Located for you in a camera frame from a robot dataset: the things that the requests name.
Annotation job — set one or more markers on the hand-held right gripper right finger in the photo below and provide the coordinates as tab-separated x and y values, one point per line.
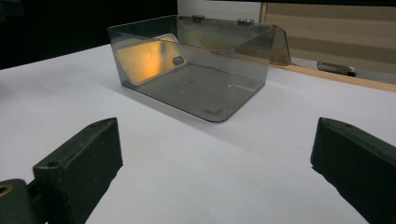
358	161

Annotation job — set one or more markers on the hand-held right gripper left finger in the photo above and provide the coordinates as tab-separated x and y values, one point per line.
81	168

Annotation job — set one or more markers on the translucent phone case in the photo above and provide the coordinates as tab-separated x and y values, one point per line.
146	59

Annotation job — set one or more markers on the transparent grey lidded box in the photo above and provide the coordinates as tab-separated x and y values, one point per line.
199	87

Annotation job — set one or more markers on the light wooden office desk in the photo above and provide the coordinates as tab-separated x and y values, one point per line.
336	34

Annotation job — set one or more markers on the black curtain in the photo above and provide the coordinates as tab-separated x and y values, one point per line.
62	28

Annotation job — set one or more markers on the black horizontal frame bar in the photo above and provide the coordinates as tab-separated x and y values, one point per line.
311	2

